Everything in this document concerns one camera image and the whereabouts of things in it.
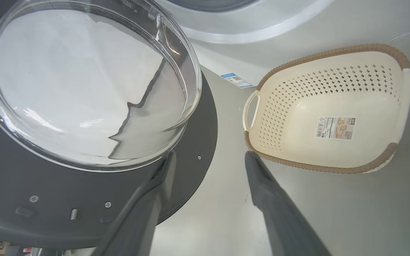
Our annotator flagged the blue energy label sticker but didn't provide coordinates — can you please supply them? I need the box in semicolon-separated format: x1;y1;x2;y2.
220;73;254;88

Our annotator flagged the dark grey washing machine door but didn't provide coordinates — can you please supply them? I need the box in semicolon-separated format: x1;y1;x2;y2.
0;0;218;249

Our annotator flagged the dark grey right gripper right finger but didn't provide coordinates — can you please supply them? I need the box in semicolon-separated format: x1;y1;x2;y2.
244;151;332;256

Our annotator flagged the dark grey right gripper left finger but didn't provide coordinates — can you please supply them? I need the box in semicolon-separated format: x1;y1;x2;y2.
91;151;177;256

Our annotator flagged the white washing machine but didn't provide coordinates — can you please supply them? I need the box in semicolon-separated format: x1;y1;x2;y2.
155;0;410;88

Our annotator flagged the white product label sticker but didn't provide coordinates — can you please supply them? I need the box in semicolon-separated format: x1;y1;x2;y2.
315;117;356;140

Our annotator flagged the cream plastic laundry basket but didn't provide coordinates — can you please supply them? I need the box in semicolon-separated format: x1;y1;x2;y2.
242;44;410;175

